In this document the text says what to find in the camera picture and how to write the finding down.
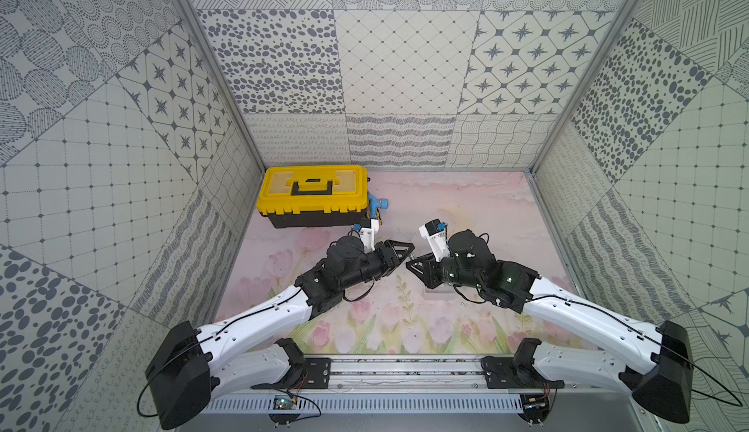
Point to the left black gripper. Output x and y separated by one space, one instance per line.
383 256

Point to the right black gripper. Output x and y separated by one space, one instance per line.
429 267

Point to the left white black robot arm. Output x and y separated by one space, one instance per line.
194 366

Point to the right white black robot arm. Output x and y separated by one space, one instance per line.
652 364

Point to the clear plastic storage box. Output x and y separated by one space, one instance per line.
442 293

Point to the blue yellow hand tool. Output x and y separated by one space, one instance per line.
376 206

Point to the yellow black toolbox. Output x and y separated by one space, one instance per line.
315 196

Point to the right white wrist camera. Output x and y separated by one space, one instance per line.
435 233

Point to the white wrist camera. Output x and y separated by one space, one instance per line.
367 233
435 233

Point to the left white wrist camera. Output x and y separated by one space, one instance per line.
367 233

